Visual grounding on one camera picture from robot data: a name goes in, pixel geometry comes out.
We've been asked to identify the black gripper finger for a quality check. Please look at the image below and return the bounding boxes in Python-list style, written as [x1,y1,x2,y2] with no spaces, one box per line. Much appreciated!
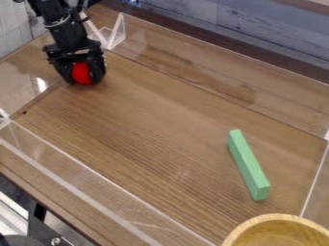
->
[51,61,76,85]
[87,60,105,85]

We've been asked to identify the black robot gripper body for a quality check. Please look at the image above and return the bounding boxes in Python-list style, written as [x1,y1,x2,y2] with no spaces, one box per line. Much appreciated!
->
[43,20,104,69]

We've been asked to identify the red plush strawberry toy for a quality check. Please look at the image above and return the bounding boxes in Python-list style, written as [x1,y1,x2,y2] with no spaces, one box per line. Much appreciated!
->
[72,61,92,85]

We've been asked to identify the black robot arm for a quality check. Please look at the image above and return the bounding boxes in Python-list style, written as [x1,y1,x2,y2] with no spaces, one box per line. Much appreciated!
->
[13,0,105,86]

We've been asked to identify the green rectangular block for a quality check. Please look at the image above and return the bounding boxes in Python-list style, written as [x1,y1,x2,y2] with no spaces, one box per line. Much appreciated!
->
[227,129,271,201]

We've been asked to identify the black metal table clamp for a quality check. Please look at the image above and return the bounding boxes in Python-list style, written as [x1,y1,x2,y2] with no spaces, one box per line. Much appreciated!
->
[0,201,76,246]

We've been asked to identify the wooden bowl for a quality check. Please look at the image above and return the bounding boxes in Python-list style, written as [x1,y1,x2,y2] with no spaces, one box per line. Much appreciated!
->
[221,213,329,246]

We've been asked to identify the clear acrylic corner bracket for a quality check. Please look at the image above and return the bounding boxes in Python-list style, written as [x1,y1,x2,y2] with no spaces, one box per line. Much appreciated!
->
[80,12,126,50]

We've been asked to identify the clear acrylic enclosure walls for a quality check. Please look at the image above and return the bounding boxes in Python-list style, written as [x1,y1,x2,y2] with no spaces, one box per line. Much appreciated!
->
[0,14,329,246]

